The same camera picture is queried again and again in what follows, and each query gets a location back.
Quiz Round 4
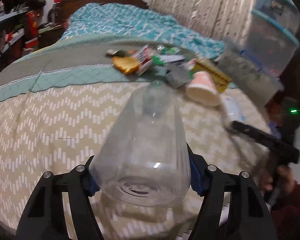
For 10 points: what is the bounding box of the yellow black package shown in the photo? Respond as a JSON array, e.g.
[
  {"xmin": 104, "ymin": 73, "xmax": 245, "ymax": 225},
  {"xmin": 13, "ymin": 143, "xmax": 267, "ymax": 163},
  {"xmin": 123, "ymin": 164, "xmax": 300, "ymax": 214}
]
[{"xmin": 193, "ymin": 58, "xmax": 232, "ymax": 93}]

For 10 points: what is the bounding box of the white pink paper cup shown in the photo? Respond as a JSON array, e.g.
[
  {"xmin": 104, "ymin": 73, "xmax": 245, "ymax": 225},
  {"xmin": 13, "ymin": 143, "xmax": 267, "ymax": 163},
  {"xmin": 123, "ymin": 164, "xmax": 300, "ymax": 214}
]
[{"xmin": 186, "ymin": 71, "xmax": 221, "ymax": 107}]

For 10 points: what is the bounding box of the clear plastic bottle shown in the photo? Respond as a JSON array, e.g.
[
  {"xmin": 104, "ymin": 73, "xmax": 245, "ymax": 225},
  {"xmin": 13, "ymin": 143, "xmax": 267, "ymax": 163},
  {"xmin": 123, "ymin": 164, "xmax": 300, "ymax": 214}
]
[{"xmin": 89, "ymin": 81, "xmax": 191, "ymax": 207}]

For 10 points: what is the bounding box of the crushed green can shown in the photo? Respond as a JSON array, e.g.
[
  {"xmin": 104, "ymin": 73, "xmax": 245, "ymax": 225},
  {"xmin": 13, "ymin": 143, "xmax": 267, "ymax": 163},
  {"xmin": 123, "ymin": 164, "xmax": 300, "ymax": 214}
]
[{"xmin": 156, "ymin": 44, "xmax": 181, "ymax": 55}]

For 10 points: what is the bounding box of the red white snack bag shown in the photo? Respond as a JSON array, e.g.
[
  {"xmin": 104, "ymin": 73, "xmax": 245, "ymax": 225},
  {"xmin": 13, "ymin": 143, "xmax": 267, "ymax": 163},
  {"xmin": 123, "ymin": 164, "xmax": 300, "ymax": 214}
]
[{"xmin": 132, "ymin": 44, "xmax": 154, "ymax": 76}]

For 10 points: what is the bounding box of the white orange snack wrapper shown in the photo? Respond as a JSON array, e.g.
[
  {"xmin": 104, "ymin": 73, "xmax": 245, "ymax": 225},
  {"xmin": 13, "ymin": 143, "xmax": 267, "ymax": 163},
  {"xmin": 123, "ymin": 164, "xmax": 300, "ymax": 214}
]
[{"xmin": 106, "ymin": 49, "xmax": 137, "ymax": 57}]

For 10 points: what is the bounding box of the white tube bottle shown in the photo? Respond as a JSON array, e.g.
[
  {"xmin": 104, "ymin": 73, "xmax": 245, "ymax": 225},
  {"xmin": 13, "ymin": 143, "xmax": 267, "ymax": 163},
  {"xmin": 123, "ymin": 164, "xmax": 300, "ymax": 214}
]
[{"xmin": 220, "ymin": 95, "xmax": 245, "ymax": 129}]

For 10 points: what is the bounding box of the blue milk carton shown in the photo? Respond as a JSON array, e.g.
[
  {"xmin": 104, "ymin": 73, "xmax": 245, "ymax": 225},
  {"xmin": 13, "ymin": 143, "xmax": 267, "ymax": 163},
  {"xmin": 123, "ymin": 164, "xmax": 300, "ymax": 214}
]
[{"xmin": 165, "ymin": 63, "xmax": 193, "ymax": 88}]

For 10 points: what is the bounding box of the green white wrapper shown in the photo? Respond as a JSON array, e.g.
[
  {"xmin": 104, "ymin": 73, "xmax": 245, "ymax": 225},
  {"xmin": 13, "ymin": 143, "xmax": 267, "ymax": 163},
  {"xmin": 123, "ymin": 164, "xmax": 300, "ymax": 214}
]
[{"xmin": 151, "ymin": 55, "xmax": 186, "ymax": 66}]

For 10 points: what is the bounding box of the person's right hand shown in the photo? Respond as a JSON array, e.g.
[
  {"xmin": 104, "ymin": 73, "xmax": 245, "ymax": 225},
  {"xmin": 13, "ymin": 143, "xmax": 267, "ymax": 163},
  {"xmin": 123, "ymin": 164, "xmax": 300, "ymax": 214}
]
[{"xmin": 259, "ymin": 165, "xmax": 296, "ymax": 196}]

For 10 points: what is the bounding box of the upper clear storage bin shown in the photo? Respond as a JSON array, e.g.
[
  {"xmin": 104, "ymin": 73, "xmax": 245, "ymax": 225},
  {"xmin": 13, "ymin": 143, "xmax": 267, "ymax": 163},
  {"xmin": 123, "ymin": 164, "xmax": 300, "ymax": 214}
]
[{"xmin": 243, "ymin": 9, "xmax": 300, "ymax": 77}]

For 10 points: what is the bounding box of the clear storage bin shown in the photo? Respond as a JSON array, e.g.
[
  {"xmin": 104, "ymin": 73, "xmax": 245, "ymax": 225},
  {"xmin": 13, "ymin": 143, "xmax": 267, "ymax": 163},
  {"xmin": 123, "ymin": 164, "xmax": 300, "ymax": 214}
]
[
  {"xmin": 253, "ymin": 0, "xmax": 300, "ymax": 34},
  {"xmin": 243, "ymin": 9, "xmax": 300, "ymax": 77}
]

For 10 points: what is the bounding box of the patterned bed sheet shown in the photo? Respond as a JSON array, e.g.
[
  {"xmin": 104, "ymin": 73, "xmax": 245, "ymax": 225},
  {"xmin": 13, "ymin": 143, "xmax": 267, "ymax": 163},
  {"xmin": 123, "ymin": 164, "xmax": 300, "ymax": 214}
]
[{"xmin": 0, "ymin": 37, "xmax": 267, "ymax": 239}]

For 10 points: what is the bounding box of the top clear storage bin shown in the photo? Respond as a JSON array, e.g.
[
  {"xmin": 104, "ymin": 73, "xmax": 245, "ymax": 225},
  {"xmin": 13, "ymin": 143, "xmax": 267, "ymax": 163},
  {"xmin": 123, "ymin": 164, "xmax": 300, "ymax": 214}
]
[{"xmin": 253, "ymin": 0, "xmax": 300, "ymax": 34}]

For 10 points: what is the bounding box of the beige leaf curtain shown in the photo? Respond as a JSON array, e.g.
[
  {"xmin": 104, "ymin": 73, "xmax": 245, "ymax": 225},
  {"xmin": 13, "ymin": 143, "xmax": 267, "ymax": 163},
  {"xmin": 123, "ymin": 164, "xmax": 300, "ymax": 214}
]
[{"xmin": 150, "ymin": 0, "xmax": 254, "ymax": 43}]

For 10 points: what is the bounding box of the red gift box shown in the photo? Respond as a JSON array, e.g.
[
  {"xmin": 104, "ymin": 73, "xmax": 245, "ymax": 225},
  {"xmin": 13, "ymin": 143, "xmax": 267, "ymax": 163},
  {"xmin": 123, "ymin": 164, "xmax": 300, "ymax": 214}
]
[{"xmin": 23, "ymin": 11, "xmax": 38, "ymax": 49}]

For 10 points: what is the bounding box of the wooden nightstand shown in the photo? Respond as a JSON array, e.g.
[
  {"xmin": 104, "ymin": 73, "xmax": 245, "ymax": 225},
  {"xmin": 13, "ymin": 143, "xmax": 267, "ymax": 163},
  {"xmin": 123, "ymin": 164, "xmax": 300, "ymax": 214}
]
[{"xmin": 38, "ymin": 22, "xmax": 65, "ymax": 49}]

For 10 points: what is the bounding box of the grey shelving unit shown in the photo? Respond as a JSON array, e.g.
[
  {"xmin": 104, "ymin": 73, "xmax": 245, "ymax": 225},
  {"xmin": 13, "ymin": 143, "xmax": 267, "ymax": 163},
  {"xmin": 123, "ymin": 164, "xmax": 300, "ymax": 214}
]
[{"xmin": 0, "ymin": 7, "xmax": 29, "ymax": 58}]

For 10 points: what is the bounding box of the teal patterned quilt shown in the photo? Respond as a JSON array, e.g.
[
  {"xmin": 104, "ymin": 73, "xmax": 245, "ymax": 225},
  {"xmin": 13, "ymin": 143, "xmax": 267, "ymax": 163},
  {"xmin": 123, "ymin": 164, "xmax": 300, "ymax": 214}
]
[{"xmin": 61, "ymin": 3, "xmax": 224, "ymax": 59}]

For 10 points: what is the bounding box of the carved wooden headboard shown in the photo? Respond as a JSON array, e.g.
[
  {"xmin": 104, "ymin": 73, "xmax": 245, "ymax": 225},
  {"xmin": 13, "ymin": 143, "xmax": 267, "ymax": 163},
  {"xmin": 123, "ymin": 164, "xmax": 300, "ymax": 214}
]
[{"xmin": 47, "ymin": 0, "xmax": 149, "ymax": 24}]

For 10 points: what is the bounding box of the clear storage box blue handle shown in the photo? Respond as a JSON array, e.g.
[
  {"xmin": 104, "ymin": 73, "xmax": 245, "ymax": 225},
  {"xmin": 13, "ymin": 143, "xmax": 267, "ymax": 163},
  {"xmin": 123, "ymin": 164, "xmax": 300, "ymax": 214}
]
[{"xmin": 217, "ymin": 39, "xmax": 284, "ymax": 107}]

